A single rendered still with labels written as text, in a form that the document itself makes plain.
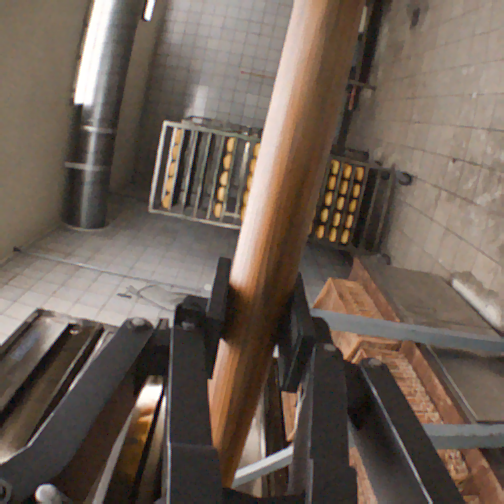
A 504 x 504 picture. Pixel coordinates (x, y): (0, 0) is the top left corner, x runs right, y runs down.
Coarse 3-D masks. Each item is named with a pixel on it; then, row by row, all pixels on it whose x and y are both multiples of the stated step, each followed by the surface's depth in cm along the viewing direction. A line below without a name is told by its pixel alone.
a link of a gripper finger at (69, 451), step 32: (128, 320) 15; (128, 352) 13; (96, 384) 11; (128, 384) 12; (64, 416) 9; (96, 416) 10; (128, 416) 13; (32, 448) 8; (64, 448) 8; (96, 448) 10; (0, 480) 7; (32, 480) 7; (64, 480) 8
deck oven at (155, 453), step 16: (64, 320) 187; (80, 320) 192; (96, 352) 170; (80, 368) 168; (272, 368) 191; (272, 384) 179; (160, 400) 164; (272, 400) 167; (160, 416) 161; (272, 416) 157; (160, 432) 173; (272, 432) 147; (144, 448) 136; (160, 448) 186; (272, 448) 138; (144, 464) 128; (160, 464) 202; (144, 480) 130; (160, 480) 221; (272, 480) 123; (144, 496) 137; (160, 496) 228
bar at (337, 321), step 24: (312, 312) 115; (336, 312) 118; (384, 336) 117; (408, 336) 117; (432, 336) 117; (456, 336) 118; (480, 336) 120; (432, 432) 71; (456, 432) 72; (480, 432) 72; (288, 456) 72; (240, 480) 74
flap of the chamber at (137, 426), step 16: (160, 384) 164; (144, 400) 136; (144, 416) 135; (128, 432) 114; (144, 432) 134; (128, 448) 113; (112, 464) 99; (128, 464) 111; (112, 480) 95; (128, 480) 110; (96, 496) 87; (112, 496) 93; (128, 496) 108
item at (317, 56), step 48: (336, 0) 14; (288, 48) 16; (336, 48) 15; (288, 96) 16; (336, 96) 16; (288, 144) 16; (288, 192) 17; (240, 240) 19; (288, 240) 18; (240, 288) 19; (288, 288) 19; (240, 336) 19; (240, 384) 20; (240, 432) 21
